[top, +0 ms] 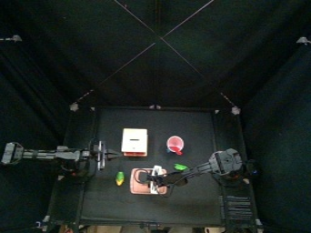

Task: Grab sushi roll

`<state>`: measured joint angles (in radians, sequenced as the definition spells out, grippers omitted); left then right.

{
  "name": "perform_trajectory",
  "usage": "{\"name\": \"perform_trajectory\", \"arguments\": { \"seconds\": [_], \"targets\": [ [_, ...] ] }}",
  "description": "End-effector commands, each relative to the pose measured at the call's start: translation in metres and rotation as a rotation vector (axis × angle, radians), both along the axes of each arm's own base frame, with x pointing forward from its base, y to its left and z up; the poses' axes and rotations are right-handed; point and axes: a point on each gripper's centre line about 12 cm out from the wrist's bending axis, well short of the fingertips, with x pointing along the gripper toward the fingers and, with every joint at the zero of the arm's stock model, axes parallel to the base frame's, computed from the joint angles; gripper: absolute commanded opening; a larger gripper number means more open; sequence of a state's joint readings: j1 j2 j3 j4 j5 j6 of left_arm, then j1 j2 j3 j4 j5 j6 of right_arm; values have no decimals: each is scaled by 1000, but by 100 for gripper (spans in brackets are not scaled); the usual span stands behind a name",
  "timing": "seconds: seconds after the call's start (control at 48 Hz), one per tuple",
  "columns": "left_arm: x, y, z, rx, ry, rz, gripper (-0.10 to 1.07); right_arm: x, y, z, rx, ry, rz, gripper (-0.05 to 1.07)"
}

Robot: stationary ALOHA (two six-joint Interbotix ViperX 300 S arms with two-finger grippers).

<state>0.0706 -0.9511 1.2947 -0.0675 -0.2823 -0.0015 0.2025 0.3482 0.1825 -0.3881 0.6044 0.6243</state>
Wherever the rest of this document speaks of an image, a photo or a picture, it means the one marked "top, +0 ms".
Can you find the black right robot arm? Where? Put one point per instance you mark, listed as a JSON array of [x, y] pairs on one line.
[[210, 166]]

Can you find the white box with red base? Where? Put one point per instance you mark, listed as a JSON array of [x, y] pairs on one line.
[[134, 141]]

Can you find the yellow green toy corn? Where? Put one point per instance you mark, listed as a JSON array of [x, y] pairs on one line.
[[119, 178]]

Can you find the black cloth backdrop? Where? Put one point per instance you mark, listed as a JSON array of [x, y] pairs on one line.
[[155, 60]]

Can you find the dark toy sushi roll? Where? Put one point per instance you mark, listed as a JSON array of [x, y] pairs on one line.
[[142, 177]]

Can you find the grey frame corner bracket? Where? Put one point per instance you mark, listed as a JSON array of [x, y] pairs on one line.
[[304, 40], [74, 106], [155, 106], [17, 38], [236, 110]]

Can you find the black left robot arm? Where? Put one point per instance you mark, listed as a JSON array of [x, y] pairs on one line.
[[49, 154]]

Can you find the white label sticker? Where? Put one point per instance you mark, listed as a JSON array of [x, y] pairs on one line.
[[240, 209]]

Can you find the red plastic cup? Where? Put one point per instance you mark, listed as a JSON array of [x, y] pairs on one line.
[[175, 143]]

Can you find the green toy vegetable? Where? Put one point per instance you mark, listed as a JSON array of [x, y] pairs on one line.
[[181, 167]]

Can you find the pink cutting board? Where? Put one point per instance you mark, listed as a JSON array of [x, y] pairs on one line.
[[135, 188]]

